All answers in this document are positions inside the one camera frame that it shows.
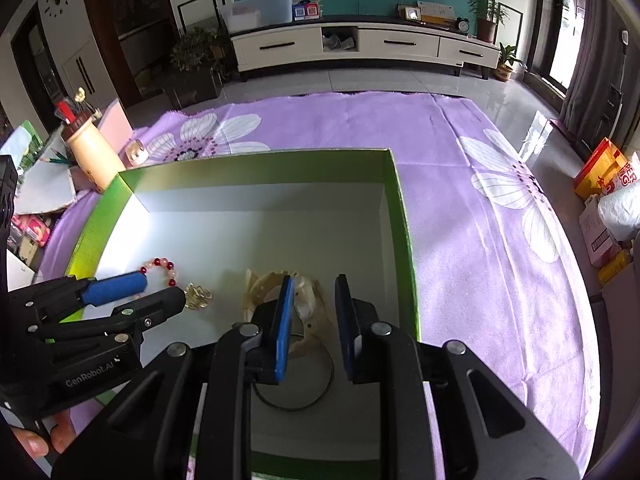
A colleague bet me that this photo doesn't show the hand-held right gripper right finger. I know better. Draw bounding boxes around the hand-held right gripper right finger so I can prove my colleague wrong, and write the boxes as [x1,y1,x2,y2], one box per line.
[334,274,581,480]

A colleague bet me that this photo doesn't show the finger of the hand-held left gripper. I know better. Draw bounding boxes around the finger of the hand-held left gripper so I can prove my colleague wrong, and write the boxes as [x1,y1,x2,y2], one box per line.
[7,271,148,333]
[27,287,187,348]

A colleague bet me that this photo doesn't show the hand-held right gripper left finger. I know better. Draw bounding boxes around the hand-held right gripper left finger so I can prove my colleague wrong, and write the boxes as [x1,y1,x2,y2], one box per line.
[52,275,296,480]

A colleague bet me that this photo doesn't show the cream wristwatch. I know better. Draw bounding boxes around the cream wristwatch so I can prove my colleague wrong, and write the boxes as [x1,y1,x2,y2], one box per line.
[242,269,333,358]

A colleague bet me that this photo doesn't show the gold brooch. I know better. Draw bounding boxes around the gold brooch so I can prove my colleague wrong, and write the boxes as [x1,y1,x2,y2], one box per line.
[182,284,213,310]

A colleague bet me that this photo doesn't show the red and pink bead bracelet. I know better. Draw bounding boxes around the red and pink bead bracelet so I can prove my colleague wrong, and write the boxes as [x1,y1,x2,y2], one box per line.
[141,257,181,288]

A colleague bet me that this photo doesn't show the green cardboard box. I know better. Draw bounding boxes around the green cardboard box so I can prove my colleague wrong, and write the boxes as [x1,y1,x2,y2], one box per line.
[65,147,423,478]

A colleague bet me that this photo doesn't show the person's left hand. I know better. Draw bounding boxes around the person's left hand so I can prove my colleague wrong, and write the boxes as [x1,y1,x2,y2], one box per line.
[10,407,76,461]

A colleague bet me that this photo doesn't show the white card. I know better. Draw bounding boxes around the white card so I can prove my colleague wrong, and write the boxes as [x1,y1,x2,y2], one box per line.
[5,250,36,291]

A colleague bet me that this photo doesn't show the pink snack packet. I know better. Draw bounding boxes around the pink snack packet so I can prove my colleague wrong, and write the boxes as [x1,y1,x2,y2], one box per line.
[12,212,51,248]

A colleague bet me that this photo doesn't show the white paper stack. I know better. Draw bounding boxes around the white paper stack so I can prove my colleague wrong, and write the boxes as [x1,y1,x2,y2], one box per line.
[15,160,78,216]

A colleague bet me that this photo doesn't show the cream bottle with brown cap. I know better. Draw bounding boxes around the cream bottle with brown cap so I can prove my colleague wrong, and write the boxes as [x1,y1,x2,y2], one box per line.
[56,101,127,195]

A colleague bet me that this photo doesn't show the white earbud case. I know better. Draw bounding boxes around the white earbud case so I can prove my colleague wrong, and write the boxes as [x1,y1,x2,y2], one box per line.
[125,141,149,167]

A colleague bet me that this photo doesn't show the pink desk organizer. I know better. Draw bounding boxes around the pink desk organizer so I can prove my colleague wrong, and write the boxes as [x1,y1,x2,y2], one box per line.
[97,100,133,161]

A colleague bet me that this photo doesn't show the purple floral cloth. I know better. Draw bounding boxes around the purple floral cloth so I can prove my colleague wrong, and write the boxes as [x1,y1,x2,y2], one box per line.
[37,91,601,480]

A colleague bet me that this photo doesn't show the leafy plants on dark stand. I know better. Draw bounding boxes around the leafy plants on dark stand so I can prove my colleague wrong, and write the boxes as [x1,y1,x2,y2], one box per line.
[167,27,226,106]

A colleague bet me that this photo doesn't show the white cardboard carton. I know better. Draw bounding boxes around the white cardboard carton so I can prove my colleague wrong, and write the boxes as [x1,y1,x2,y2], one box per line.
[579,195,623,268]

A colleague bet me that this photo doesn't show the yellow packet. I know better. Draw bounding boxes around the yellow packet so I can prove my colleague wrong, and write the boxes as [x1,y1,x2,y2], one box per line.
[597,250,633,286]

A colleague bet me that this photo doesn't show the white tv cabinet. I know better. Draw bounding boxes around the white tv cabinet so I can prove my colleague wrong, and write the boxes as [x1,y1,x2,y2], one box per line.
[229,15,501,83]

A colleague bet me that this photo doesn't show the white plastic bag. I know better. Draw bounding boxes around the white plastic bag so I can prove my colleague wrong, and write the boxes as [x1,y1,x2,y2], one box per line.
[597,150,640,241]

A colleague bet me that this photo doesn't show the yellow and red carton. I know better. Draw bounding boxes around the yellow and red carton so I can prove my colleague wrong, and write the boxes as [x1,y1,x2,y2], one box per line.
[574,137,631,200]

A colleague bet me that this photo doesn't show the small potted plant yellow pot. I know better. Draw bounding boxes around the small potted plant yellow pot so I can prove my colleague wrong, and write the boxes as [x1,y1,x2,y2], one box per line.
[495,44,527,82]

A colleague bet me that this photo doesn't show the clear plastic storage box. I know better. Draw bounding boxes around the clear plastic storage box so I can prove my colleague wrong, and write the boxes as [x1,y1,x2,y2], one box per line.
[220,0,297,33]

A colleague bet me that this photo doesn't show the white desk calendar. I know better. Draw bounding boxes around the white desk calendar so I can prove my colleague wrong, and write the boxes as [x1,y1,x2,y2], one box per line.
[417,1,456,22]

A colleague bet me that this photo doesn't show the tall potted plant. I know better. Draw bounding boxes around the tall potted plant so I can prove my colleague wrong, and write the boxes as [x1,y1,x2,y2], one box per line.
[470,0,507,43]

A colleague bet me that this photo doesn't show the white stick vacuum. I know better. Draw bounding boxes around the white stick vacuum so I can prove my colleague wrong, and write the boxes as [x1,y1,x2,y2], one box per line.
[602,29,630,126]

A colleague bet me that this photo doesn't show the grey curtain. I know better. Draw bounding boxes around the grey curtain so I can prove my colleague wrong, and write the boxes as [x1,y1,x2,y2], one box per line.
[565,0,640,128]

